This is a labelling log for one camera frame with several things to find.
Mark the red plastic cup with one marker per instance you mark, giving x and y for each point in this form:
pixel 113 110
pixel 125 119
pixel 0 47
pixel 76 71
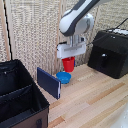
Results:
pixel 69 64

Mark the black lidded box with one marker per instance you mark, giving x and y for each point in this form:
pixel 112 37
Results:
pixel 110 53

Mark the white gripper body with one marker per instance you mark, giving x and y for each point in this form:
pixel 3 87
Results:
pixel 71 50

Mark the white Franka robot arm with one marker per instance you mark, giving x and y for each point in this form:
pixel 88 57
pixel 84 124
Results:
pixel 78 20

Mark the dark blue box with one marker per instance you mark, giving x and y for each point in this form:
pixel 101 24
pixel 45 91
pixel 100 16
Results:
pixel 48 82

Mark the black fabric storage box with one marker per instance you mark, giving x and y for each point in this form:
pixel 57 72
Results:
pixel 19 96

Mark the blue plastic bowl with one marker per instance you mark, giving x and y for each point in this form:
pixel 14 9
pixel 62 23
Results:
pixel 63 77

